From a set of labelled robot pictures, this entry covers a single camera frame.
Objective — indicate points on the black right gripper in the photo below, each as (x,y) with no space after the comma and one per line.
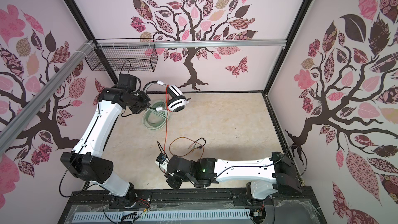
(174,184)

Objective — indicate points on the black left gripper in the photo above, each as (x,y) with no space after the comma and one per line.
(145,104)

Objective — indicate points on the mint green headphones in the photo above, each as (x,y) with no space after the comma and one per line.
(155,117)

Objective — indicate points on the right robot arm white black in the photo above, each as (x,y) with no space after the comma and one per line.
(264,177)

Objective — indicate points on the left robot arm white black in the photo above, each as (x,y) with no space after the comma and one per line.
(85,160)

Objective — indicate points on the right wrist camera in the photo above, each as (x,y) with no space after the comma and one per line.
(162,159)

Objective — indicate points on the black wire mesh basket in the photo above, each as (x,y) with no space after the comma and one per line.
(123,54)

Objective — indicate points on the rear aluminium rail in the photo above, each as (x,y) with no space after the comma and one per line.
(191,44)

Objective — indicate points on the aluminium rail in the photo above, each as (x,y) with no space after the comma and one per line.
(191,44)
(17,125)

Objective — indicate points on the white slotted cable duct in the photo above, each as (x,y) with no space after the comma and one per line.
(165,217)

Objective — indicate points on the left aluminium rail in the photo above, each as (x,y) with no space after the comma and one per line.
(17,125)

